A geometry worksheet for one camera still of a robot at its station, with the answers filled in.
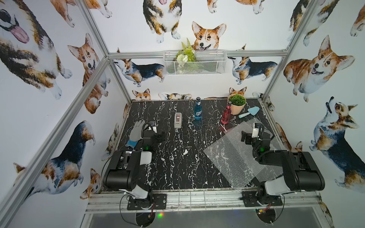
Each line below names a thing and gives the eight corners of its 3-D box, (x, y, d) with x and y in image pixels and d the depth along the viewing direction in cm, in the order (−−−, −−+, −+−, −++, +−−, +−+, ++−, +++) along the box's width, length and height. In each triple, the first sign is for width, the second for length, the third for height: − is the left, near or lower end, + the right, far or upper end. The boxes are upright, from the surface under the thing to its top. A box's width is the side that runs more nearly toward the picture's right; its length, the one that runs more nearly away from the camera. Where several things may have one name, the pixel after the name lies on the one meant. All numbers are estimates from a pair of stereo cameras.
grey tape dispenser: (174, 128, 106) (173, 124, 102) (175, 116, 113) (174, 112, 109) (181, 128, 106) (181, 124, 102) (182, 116, 113) (181, 112, 109)
